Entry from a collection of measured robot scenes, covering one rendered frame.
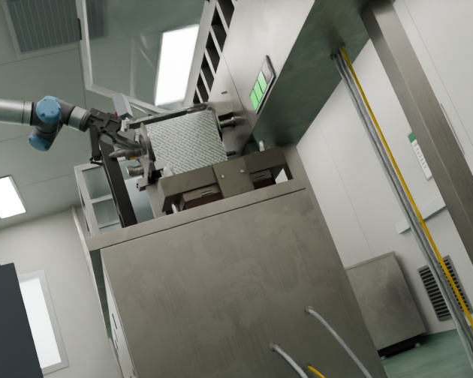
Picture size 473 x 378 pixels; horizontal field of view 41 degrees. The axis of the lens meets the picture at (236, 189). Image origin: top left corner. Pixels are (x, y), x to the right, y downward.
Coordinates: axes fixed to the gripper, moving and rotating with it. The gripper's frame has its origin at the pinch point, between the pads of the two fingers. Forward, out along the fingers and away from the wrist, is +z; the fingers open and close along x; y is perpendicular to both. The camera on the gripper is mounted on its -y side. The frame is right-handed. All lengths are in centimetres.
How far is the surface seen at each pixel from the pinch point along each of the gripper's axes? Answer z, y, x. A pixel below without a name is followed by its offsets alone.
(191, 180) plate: 22.4, -12.1, -24.8
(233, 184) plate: 34.3, -8.9, -26.8
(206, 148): 22.1, 7.8, -5.1
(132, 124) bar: -9.0, 18.5, 25.1
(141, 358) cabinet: 29, -66, -31
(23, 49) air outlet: -119, 102, 177
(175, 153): 13.1, 1.9, -5.0
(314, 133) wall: 121, 277, 453
